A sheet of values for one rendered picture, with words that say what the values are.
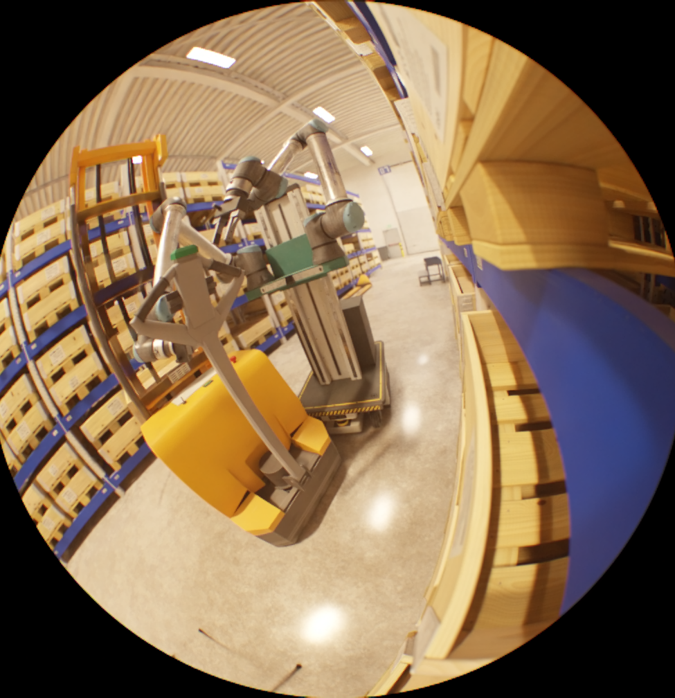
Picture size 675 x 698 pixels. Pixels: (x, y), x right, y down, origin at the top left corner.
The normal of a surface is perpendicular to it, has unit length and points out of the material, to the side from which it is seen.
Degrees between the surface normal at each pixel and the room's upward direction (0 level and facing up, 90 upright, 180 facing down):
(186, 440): 74
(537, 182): 90
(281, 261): 90
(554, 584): 0
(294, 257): 90
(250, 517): 22
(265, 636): 0
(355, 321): 90
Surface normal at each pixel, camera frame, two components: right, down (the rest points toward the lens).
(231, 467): 0.85, -0.06
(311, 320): -0.18, 0.47
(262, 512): 0.04, -0.82
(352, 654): -0.30, -0.86
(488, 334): -0.42, 0.50
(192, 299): 0.90, 0.18
